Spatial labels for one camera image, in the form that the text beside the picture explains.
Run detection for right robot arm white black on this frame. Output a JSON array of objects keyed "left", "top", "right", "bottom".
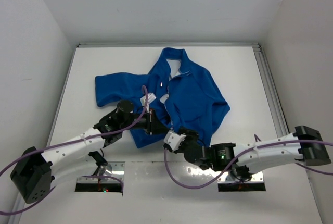
[{"left": 164, "top": 126, "right": 331, "bottom": 180}]

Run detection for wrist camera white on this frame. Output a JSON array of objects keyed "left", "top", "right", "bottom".
[
  {"left": 140, "top": 93, "right": 156, "bottom": 106},
  {"left": 163, "top": 130, "right": 186, "bottom": 152}
]

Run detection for aluminium frame rail right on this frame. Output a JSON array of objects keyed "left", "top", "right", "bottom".
[{"left": 253, "top": 44, "right": 289, "bottom": 137}]

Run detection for blue zip jacket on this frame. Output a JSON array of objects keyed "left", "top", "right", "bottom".
[{"left": 95, "top": 47, "right": 230, "bottom": 146}]

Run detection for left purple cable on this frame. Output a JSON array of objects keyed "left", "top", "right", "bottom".
[{"left": 0, "top": 85, "right": 150, "bottom": 216}]

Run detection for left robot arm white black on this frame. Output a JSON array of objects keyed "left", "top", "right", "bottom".
[{"left": 10, "top": 100, "right": 169, "bottom": 204}]

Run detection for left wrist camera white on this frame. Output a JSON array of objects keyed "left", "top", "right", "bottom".
[{"left": 140, "top": 93, "right": 156, "bottom": 106}]

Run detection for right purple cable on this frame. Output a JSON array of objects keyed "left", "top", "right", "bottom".
[{"left": 164, "top": 134, "right": 333, "bottom": 191}]

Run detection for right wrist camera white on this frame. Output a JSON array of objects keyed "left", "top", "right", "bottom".
[{"left": 163, "top": 130, "right": 186, "bottom": 152}]

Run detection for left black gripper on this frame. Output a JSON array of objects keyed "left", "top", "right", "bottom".
[{"left": 120, "top": 107, "right": 169, "bottom": 134}]

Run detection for aluminium frame rail back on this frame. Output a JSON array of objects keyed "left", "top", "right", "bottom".
[{"left": 77, "top": 42, "right": 260, "bottom": 48}]

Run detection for metal base plate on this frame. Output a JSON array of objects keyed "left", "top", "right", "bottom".
[{"left": 24, "top": 160, "right": 265, "bottom": 183}]

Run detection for aluminium frame rail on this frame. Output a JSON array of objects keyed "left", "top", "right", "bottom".
[
  {"left": 253, "top": 44, "right": 289, "bottom": 137},
  {"left": 77, "top": 42, "right": 260, "bottom": 48}
]

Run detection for purple cable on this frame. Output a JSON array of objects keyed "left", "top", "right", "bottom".
[
  {"left": 164, "top": 134, "right": 333, "bottom": 191},
  {"left": 0, "top": 85, "right": 150, "bottom": 216}
]

